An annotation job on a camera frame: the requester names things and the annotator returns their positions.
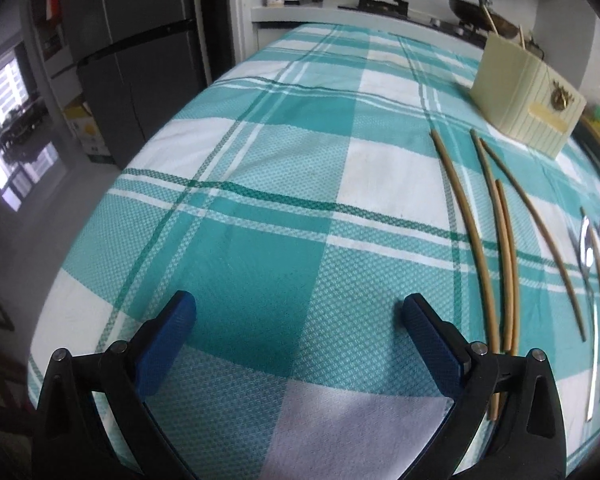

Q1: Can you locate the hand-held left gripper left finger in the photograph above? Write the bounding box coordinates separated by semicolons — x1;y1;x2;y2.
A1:
32;290;198;480

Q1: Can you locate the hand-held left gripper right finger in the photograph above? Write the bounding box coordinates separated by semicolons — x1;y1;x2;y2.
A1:
401;294;566;480

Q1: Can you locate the cream ribbed utensil holder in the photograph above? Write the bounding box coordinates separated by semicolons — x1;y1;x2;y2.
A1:
469;32;588;158

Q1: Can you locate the teal checked tablecloth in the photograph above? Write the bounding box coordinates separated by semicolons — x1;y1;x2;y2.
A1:
27;22;600;480

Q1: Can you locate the yellow cardboard box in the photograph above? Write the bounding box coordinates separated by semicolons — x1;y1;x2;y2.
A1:
62;102;117;164

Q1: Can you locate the black device by window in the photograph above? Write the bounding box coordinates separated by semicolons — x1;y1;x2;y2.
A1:
0;100;48;150

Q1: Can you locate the grey refrigerator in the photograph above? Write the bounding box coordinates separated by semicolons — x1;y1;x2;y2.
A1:
60;0;212;168

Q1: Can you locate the black gas stove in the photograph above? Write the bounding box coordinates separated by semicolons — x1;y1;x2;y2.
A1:
337;0;486;47

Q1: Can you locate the wok with lid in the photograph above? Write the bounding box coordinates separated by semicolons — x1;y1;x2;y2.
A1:
447;0;520;32

